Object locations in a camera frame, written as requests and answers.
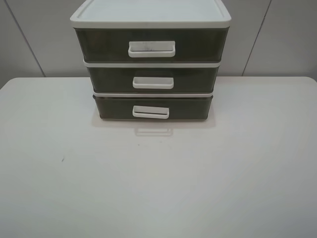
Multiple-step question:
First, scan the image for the dark translucent bottom drawer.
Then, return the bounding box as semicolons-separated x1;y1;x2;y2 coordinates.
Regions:
93;96;213;120

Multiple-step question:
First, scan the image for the dark translucent drawer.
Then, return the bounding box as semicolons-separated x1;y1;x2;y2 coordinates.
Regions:
93;96;213;120
75;28;228;63
88;67;218;94

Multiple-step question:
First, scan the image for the dark translucent middle drawer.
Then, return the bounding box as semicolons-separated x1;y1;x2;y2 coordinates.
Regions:
88;67;218;94

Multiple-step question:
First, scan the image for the dark translucent top drawer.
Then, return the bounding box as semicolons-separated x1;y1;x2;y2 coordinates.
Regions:
75;28;228;63

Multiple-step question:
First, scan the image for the white plastic drawer cabinet frame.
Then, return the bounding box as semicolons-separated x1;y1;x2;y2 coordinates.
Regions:
69;0;232;122

